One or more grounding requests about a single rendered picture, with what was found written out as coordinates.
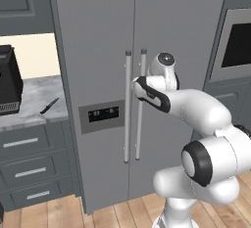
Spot grey fridge door with dispenser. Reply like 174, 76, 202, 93
52, 0, 136, 214

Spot black butter knife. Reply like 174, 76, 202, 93
39, 97, 61, 115

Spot plain grey fridge door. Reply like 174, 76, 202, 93
128, 0, 229, 202

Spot grey drawer front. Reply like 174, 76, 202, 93
0, 151, 72, 190
5, 177, 76, 210
0, 122, 68, 161

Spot grey cupboard below oven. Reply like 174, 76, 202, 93
203, 80, 251, 132

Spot black countertop appliance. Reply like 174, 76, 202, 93
0, 44, 25, 116

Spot silver built-in oven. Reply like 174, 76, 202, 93
209, 8, 251, 83

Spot grey fridge door handle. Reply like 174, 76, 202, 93
134, 48, 148, 161
123, 49, 133, 164

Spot silver drawer handle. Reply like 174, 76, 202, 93
2, 136, 40, 149
14, 166, 48, 179
25, 190, 51, 202

